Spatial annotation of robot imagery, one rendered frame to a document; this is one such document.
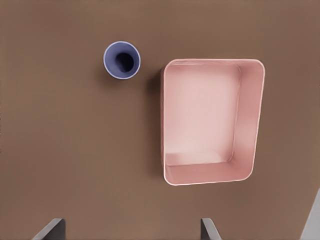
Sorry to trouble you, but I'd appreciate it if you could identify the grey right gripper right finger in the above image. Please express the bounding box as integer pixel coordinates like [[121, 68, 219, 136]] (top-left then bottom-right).
[[200, 217, 221, 240]]

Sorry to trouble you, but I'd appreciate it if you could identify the blue cup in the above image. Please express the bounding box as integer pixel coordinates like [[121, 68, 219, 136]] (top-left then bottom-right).
[[103, 40, 141, 80]]

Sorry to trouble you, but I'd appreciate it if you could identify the pink box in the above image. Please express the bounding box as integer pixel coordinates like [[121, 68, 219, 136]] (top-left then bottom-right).
[[160, 58, 266, 187]]

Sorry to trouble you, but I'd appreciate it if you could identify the silver frame post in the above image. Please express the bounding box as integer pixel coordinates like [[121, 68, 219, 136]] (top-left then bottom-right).
[[299, 187, 320, 240]]

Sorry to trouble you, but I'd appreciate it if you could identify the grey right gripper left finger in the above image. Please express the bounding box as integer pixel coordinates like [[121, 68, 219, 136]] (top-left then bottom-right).
[[32, 217, 66, 240]]

